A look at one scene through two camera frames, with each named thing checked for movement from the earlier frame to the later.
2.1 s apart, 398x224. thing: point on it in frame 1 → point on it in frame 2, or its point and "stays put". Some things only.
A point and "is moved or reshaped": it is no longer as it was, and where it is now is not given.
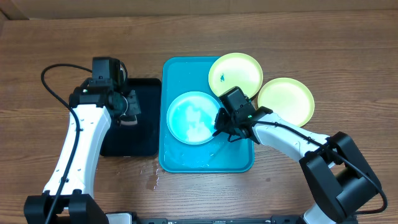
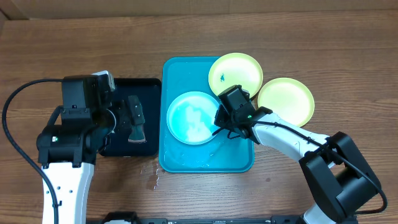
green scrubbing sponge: [128, 120] is moved or reshaped
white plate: [191, 116] stays put
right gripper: [222, 126] stays put
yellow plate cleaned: [289, 98] stays put
